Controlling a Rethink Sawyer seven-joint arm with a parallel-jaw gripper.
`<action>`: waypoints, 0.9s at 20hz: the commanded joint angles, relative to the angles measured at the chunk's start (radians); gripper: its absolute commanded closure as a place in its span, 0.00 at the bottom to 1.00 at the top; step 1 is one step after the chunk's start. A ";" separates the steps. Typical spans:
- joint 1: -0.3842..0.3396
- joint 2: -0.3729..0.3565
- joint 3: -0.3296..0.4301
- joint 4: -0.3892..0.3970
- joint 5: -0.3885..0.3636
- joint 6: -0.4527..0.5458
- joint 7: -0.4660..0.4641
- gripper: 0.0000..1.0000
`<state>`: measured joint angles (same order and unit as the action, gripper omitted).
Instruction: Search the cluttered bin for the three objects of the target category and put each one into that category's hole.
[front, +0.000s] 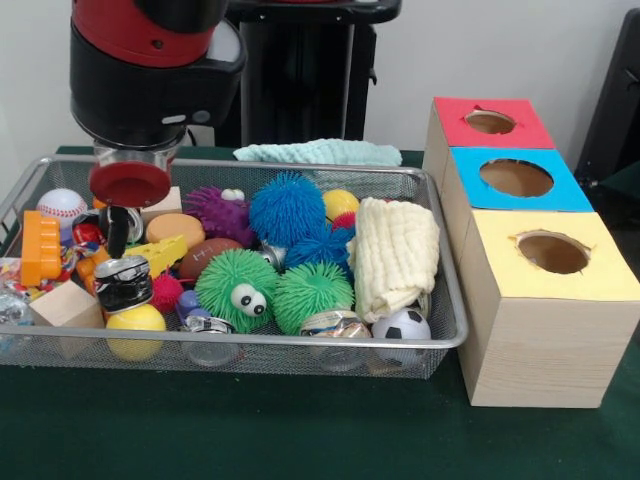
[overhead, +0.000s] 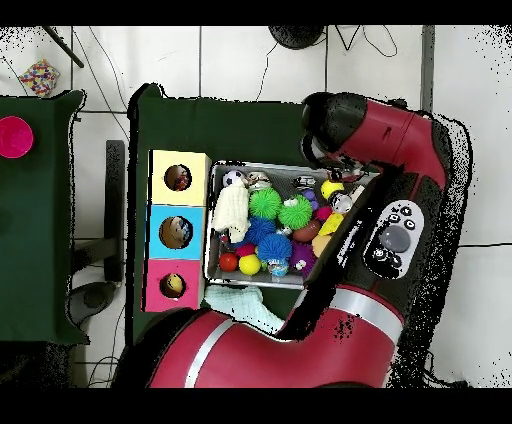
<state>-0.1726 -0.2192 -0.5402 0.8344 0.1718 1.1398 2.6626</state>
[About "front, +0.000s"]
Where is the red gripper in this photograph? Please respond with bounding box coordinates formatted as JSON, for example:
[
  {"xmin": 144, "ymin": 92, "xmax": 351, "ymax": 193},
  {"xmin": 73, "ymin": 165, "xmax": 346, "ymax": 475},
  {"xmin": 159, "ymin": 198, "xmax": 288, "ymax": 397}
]
[{"xmin": 88, "ymin": 162, "xmax": 173, "ymax": 259}]

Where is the silver drink can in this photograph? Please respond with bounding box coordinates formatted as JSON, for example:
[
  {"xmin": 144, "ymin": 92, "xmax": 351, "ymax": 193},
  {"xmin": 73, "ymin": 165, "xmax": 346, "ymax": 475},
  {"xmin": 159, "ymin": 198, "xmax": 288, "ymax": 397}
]
[{"xmin": 95, "ymin": 255, "xmax": 154, "ymax": 316}]

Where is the cream waffle cloth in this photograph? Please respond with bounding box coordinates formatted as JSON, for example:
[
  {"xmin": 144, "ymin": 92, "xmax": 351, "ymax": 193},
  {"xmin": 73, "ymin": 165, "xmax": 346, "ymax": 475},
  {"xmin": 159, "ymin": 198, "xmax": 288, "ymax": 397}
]
[{"xmin": 350, "ymin": 197, "xmax": 441, "ymax": 323}]

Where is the clear mesh bin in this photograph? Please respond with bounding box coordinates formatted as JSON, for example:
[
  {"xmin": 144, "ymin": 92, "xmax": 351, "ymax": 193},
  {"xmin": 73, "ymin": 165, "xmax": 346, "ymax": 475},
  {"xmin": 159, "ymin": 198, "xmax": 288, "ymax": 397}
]
[{"xmin": 0, "ymin": 155, "xmax": 471, "ymax": 378}]

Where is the wooden box with three holes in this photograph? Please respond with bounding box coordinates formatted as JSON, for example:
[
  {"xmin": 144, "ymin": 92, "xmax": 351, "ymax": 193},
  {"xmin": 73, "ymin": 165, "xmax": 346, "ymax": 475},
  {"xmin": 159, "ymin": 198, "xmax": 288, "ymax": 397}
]
[{"xmin": 423, "ymin": 97, "xmax": 640, "ymax": 409}]

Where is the white baseball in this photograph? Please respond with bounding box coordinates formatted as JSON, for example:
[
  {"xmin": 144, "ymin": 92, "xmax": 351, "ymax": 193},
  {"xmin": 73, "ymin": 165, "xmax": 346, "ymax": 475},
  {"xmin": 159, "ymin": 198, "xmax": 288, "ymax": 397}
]
[{"xmin": 37, "ymin": 188, "xmax": 89, "ymax": 233}]

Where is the orange toy building block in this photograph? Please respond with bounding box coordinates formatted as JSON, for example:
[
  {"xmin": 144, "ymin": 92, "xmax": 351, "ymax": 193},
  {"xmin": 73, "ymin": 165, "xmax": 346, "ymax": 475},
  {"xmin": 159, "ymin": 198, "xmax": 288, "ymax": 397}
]
[{"xmin": 20, "ymin": 210, "xmax": 64, "ymax": 289}]

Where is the yellow tennis ball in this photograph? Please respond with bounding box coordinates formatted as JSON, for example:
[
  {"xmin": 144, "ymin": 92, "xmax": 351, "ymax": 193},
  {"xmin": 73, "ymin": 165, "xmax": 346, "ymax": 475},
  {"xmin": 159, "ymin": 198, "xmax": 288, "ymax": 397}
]
[{"xmin": 105, "ymin": 304, "xmax": 168, "ymax": 361}]

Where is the purple spiky ball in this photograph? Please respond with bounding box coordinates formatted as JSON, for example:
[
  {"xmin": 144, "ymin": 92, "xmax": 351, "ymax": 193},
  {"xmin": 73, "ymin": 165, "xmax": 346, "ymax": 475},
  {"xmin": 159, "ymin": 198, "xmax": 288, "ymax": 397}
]
[{"xmin": 185, "ymin": 186, "xmax": 256, "ymax": 246}]

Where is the green spiky ball with face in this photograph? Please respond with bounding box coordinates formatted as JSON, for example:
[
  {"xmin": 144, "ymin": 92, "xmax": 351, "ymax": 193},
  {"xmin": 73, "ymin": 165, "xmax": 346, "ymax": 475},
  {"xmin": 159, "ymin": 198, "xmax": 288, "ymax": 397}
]
[{"xmin": 195, "ymin": 250, "xmax": 279, "ymax": 334}]

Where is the blue spiky ball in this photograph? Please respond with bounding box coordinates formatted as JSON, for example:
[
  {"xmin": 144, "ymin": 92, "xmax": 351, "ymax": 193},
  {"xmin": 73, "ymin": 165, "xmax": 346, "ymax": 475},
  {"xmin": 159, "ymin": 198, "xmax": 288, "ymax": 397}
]
[{"xmin": 249, "ymin": 172, "xmax": 328, "ymax": 248}]

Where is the mint green cloth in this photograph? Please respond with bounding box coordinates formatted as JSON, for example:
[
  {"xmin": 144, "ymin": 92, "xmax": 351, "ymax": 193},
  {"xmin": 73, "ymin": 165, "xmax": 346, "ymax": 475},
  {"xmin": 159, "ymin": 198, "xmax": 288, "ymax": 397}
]
[{"xmin": 233, "ymin": 138, "xmax": 403, "ymax": 169}]

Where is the dark green tablecloth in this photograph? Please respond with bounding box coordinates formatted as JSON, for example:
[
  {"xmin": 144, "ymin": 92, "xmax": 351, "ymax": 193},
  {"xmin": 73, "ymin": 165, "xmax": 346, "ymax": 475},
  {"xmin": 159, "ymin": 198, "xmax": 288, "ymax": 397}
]
[{"xmin": 0, "ymin": 145, "xmax": 640, "ymax": 480}]

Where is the small soccer ball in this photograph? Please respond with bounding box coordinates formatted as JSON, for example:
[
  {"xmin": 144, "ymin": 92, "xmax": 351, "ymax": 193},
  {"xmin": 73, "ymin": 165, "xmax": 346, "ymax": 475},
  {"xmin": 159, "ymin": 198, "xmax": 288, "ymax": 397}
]
[{"xmin": 372, "ymin": 308, "xmax": 433, "ymax": 343}]

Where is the black chair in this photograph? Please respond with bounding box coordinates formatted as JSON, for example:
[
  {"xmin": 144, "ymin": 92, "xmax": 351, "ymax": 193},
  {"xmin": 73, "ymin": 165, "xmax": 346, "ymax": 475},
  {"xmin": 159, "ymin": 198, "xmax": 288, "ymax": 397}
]
[{"xmin": 575, "ymin": 10, "xmax": 640, "ymax": 201}]

